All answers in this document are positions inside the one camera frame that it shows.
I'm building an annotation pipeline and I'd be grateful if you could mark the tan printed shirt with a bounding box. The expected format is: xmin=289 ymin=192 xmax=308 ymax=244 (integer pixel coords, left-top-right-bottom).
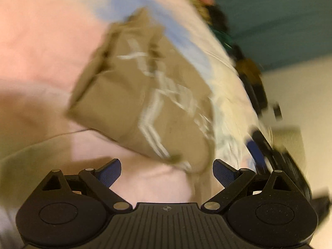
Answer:
xmin=65 ymin=8 xmax=216 ymax=175

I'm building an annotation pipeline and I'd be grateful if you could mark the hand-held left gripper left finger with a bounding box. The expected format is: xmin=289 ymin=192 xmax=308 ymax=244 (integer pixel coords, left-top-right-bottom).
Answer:
xmin=41 ymin=158 xmax=133 ymax=212

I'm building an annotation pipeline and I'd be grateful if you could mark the bed with pastel sheet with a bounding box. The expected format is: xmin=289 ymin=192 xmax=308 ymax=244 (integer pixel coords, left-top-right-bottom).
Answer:
xmin=0 ymin=0 xmax=275 ymax=239

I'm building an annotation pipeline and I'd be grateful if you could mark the dark wall socket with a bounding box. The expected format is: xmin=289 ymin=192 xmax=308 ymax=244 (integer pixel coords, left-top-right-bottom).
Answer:
xmin=272 ymin=104 xmax=284 ymax=120

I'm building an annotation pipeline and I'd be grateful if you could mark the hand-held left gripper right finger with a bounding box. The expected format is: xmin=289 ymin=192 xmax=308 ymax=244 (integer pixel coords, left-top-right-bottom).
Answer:
xmin=204 ymin=159 xmax=296 ymax=212

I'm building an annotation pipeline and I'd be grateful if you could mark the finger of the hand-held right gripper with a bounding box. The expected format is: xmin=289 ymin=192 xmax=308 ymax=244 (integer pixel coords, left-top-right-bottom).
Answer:
xmin=246 ymin=130 xmax=276 ymax=174

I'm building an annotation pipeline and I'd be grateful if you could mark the wide blue curtain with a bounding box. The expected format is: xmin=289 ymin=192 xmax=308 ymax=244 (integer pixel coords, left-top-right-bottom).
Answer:
xmin=207 ymin=0 xmax=332 ymax=71

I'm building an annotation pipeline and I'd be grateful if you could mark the green garment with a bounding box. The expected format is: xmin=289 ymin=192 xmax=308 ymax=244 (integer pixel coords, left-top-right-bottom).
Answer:
xmin=213 ymin=28 xmax=234 ymax=48

